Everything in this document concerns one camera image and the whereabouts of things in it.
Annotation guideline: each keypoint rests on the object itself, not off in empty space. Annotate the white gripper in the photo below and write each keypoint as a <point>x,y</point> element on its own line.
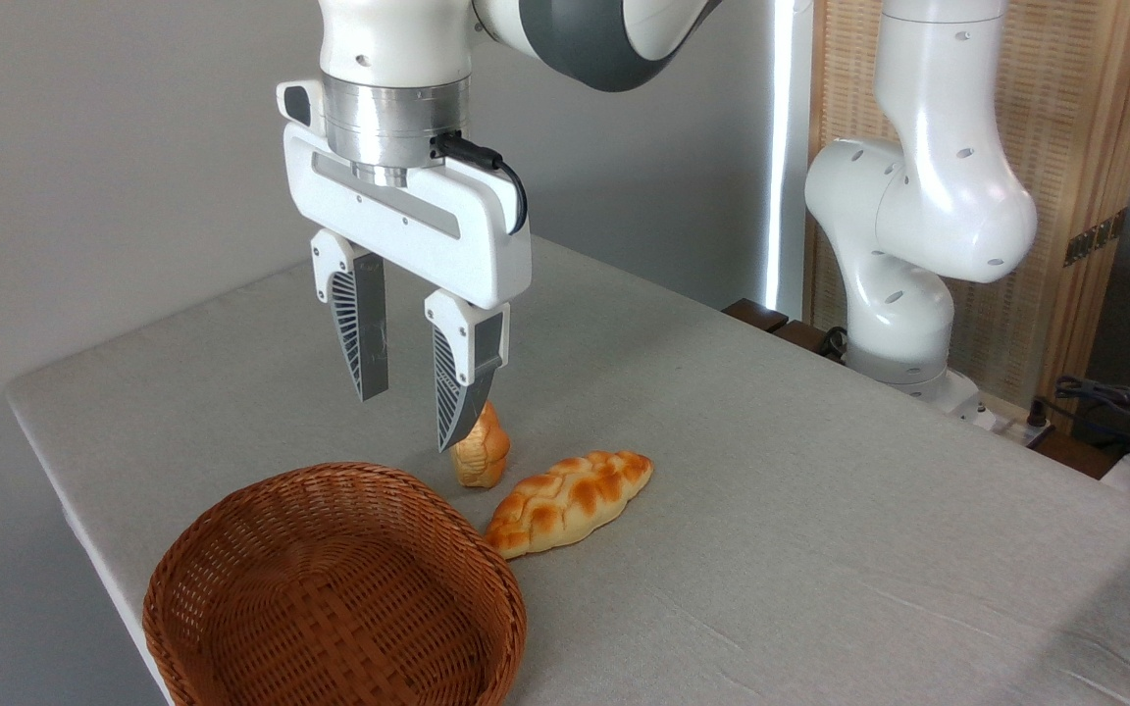
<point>398,221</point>

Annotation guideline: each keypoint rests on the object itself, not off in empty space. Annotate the small golden bread roll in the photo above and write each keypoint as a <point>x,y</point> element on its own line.
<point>483,453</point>

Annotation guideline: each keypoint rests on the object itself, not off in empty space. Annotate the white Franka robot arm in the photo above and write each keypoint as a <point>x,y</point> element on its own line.
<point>928,196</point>

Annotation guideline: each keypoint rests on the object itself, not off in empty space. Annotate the long braided bread loaf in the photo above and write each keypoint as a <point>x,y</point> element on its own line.
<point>570,500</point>

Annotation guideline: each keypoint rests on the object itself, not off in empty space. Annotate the brown wicker basket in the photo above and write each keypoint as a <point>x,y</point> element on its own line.
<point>330,598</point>

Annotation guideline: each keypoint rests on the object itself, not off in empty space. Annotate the dark wooden block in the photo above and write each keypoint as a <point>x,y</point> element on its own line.
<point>771,322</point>

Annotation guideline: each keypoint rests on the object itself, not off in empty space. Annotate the grey tablecloth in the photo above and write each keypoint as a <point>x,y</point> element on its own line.
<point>771,549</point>

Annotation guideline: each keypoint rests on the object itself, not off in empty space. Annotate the wooden slatted screen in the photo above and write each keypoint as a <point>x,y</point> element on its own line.
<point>1065,98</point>

